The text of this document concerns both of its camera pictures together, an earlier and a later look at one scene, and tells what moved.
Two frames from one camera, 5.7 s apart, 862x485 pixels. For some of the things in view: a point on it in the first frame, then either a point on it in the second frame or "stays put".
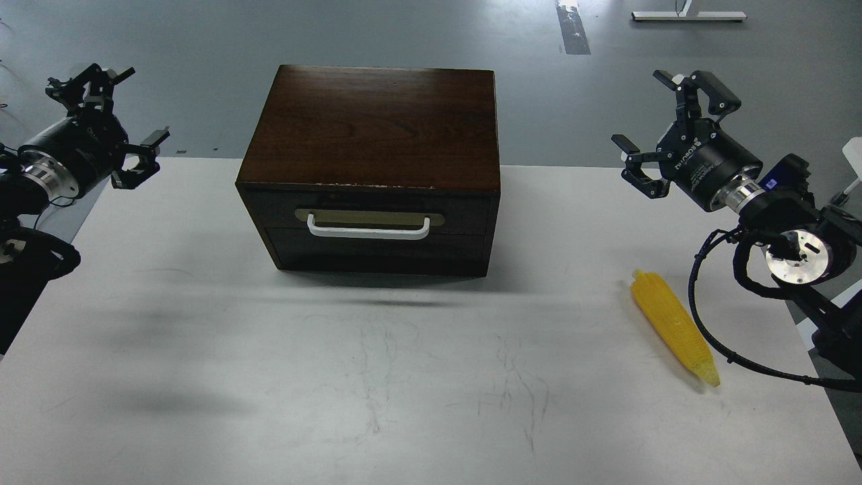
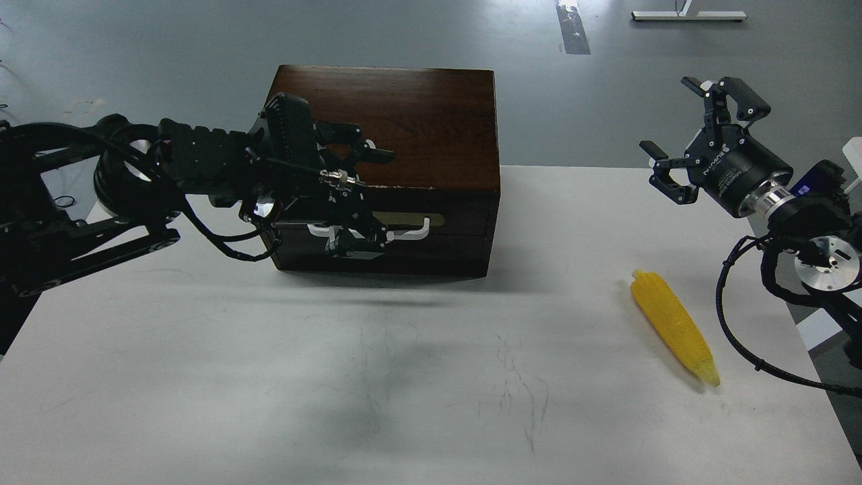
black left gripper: (89, 143) to (297, 159)
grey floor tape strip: (571, 27) stays put
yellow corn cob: (675, 325) stays put
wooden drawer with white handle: (298, 212) stays put
